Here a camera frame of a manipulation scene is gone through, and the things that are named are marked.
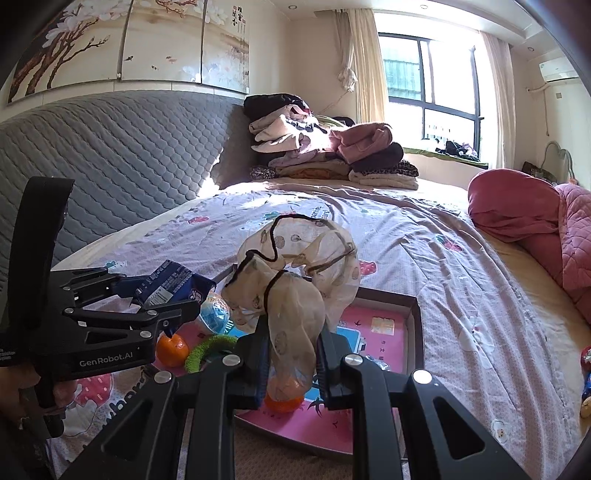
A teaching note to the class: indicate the heart-shaped chair back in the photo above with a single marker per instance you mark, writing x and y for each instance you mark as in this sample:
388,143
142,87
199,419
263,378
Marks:
558,159

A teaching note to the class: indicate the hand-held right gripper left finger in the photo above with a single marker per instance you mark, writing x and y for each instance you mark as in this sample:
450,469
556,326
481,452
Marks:
263,364

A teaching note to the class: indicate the yellow snack packet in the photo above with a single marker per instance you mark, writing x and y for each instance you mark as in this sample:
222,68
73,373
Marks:
586,408

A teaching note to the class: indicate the grey quilted headboard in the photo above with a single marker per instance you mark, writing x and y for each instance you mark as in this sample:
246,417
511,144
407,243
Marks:
138,152

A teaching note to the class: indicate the white air conditioner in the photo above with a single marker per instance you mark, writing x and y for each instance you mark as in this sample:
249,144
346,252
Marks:
558,70

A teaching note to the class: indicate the blue snack packet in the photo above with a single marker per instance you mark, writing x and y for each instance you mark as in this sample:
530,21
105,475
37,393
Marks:
166,281

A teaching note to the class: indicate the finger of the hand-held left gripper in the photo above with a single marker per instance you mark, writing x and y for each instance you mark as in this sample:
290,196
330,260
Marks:
138,319
97,284

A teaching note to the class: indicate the green windowsill cushion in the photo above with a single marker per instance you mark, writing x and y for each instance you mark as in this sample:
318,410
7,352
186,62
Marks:
425,154

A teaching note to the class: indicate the blue toy egg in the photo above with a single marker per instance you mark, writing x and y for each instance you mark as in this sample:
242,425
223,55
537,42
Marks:
214,314

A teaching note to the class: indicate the floral wall painting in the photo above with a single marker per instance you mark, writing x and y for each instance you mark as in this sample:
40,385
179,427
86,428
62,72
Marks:
161,46

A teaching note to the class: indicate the pink quilt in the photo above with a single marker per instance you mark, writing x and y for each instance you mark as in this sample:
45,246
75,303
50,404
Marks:
508,207

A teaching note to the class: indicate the person's left hand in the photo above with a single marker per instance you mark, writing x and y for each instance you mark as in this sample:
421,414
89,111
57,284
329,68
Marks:
18,392

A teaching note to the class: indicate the cream curtain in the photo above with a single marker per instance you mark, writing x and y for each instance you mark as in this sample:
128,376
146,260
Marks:
364,60
498,92

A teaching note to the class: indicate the pile of folded clothes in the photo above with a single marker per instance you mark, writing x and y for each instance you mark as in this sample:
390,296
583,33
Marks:
295,134

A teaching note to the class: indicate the grey cardboard tray box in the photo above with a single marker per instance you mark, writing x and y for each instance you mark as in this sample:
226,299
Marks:
414,332

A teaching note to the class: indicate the window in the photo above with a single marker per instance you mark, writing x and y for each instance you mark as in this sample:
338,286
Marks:
443,74

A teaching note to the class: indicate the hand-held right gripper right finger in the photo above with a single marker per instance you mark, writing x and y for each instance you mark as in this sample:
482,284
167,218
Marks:
325,369

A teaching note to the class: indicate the cream bed sheet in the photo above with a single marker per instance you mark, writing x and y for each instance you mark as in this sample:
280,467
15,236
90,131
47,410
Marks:
531,300

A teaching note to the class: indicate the dark bag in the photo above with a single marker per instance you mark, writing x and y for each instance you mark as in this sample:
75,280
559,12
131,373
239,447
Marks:
538,171

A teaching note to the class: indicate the dark clothes heap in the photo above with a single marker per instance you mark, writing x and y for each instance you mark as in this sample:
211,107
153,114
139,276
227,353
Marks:
455,150

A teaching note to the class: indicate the orange tangerine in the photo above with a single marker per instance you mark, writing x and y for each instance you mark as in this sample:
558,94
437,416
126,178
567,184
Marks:
286,402
173,350

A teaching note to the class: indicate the red white scrunchie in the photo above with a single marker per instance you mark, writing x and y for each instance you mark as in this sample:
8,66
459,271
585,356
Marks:
586,357

